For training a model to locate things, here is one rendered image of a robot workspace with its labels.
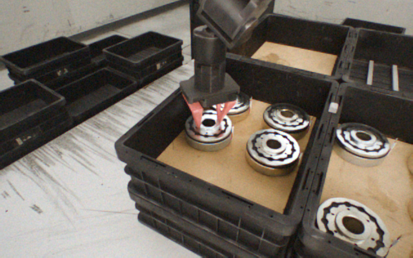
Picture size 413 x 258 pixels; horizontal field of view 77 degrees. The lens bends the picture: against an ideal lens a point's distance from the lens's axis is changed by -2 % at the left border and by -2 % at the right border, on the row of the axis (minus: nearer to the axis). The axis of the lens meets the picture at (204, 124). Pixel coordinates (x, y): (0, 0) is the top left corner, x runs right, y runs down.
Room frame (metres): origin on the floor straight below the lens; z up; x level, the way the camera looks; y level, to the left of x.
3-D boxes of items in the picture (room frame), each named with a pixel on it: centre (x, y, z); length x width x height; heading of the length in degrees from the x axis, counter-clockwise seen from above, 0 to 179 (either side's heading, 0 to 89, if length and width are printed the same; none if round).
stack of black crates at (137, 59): (1.52, 0.37, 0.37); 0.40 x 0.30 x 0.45; 144
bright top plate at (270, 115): (0.47, -0.19, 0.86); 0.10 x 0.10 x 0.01
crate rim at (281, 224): (0.40, -0.07, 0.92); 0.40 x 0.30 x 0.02; 151
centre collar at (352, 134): (0.39, -0.32, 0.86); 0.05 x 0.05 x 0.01
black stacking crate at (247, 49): (0.75, -0.26, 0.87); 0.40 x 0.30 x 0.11; 151
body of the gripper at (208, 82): (0.44, -0.01, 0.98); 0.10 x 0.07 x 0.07; 112
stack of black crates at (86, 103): (1.20, 0.61, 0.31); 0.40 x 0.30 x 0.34; 144
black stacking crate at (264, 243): (0.40, -0.07, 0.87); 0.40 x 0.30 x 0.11; 151
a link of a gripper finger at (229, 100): (0.44, -0.02, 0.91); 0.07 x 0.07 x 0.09; 21
